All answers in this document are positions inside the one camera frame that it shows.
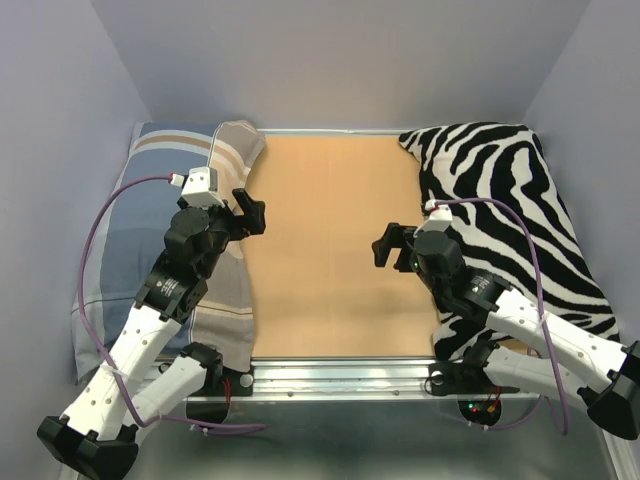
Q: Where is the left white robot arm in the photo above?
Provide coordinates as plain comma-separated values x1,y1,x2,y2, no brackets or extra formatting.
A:
37,188,266,479

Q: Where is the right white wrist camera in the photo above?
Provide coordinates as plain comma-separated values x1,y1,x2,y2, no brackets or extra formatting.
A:
414,205,453,237

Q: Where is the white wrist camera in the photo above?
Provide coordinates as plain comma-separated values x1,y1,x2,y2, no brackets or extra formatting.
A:
414,205,453,237
181,166,223,209

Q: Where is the zebra print pillow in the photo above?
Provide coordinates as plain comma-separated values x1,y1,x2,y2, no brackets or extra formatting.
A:
398,121,620,341

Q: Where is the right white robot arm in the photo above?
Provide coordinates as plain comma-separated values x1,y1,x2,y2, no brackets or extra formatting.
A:
372,223,639,440

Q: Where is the striped blue beige pillow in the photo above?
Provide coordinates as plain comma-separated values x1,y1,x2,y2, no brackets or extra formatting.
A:
71,120,266,381

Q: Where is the aluminium mounting rail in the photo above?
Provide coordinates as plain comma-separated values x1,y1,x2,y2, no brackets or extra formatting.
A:
188,357,529,404

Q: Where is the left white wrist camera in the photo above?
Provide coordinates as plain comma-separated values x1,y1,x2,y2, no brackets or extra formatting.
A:
181,166,223,209

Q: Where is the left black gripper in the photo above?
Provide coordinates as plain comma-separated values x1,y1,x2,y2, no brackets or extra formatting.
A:
196,188,265,278

